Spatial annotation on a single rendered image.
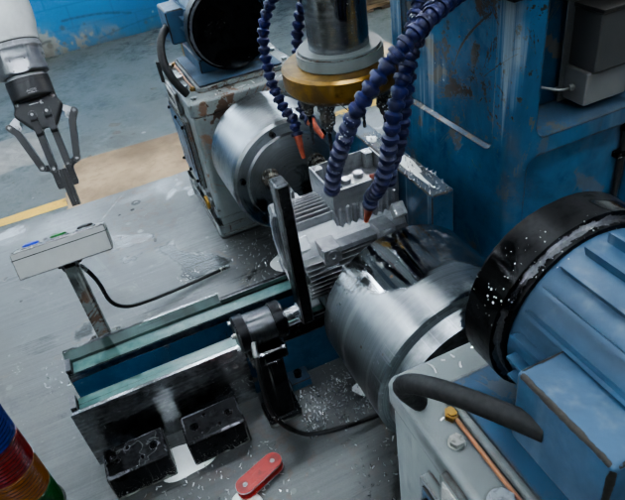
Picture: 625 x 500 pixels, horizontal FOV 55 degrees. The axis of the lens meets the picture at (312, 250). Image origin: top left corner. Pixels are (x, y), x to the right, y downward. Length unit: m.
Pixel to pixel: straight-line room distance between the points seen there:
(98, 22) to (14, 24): 5.23
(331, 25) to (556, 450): 0.62
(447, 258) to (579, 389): 0.37
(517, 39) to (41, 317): 1.13
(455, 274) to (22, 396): 0.90
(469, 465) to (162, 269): 1.04
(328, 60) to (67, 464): 0.80
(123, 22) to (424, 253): 5.80
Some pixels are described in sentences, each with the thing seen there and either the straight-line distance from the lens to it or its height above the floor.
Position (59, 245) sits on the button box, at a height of 1.07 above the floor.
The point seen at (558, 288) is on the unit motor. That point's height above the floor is 1.34.
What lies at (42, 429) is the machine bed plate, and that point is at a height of 0.80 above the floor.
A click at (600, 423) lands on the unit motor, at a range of 0.44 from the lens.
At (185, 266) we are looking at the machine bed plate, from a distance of 1.47.
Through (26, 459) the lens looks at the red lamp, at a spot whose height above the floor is 1.13.
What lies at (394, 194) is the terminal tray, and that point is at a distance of 1.02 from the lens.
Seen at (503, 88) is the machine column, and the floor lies 1.28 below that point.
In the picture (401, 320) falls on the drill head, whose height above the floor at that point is 1.14.
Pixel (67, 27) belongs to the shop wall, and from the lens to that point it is 6.40.
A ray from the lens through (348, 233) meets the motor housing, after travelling 1.00.
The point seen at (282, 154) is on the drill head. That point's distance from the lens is 1.20.
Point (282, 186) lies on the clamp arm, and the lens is 0.80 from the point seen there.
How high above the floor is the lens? 1.66
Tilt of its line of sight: 37 degrees down
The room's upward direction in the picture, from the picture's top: 10 degrees counter-clockwise
